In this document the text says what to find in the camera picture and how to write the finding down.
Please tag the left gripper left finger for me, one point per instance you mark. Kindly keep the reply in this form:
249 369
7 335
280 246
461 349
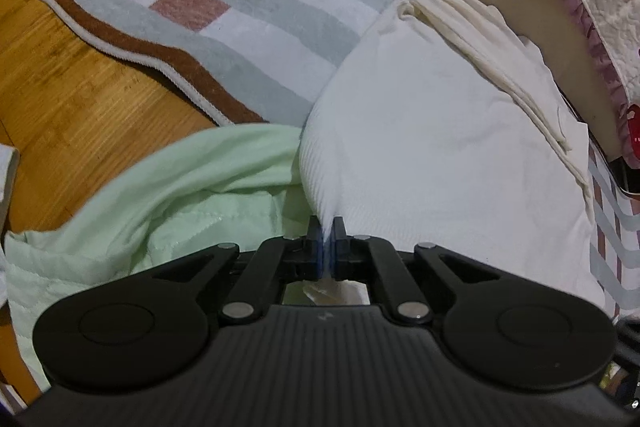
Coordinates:
277 262

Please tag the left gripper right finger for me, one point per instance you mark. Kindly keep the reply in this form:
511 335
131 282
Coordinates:
376 264

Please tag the white waffle garment green trim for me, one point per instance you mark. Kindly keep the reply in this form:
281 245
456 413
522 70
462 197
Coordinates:
445 126

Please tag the mint green quilted garment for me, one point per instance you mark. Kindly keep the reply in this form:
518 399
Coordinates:
236 184

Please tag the striped pastel floor rug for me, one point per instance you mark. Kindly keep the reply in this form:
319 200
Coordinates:
225 6

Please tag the light grey crumpled garment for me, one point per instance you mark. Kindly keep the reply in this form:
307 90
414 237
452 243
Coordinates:
9 158

